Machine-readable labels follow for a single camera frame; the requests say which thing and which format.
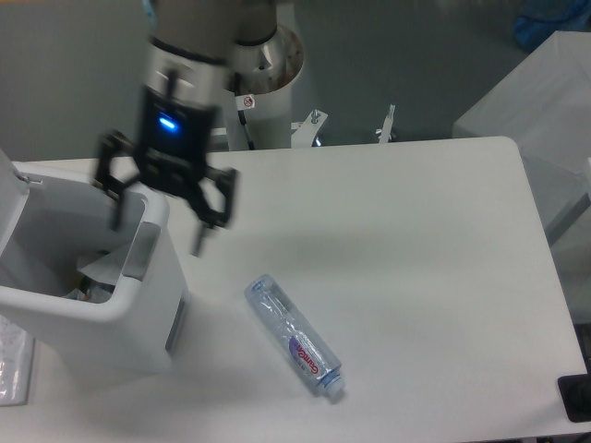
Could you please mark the white trash can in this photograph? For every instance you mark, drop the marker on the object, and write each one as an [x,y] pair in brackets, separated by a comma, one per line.
[77,283]

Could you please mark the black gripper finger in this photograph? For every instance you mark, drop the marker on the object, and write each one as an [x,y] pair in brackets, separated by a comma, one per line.
[225,182]
[110,146]

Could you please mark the clear plastic water bottle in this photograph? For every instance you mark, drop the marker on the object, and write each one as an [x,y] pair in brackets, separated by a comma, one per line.
[313,359]

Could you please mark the white mask plastic wrapper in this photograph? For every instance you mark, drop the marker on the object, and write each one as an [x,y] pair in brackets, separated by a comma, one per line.
[103,266]

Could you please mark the silver clamp bolt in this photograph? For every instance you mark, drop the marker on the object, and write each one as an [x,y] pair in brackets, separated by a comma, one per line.
[386,133]

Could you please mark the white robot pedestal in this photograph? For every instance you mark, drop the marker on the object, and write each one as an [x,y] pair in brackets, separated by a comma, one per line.
[261,77]

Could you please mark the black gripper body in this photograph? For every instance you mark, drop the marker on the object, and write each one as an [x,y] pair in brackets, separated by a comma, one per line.
[173,138]

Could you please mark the blue plastic bag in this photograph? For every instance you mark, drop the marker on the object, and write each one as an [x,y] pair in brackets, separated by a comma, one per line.
[537,20]

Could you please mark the trash inside bin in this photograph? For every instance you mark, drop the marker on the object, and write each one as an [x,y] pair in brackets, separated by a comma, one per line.
[91,291]

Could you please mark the clear plastic sheet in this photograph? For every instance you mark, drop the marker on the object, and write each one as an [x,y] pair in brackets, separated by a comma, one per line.
[17,350]

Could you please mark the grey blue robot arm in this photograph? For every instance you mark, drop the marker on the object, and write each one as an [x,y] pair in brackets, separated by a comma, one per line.
[192,46]

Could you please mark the black device at edge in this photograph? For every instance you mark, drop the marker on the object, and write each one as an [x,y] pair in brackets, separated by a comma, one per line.
[575,394]

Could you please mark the white covered side table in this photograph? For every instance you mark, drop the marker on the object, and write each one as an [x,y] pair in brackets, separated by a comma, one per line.
[543,105]

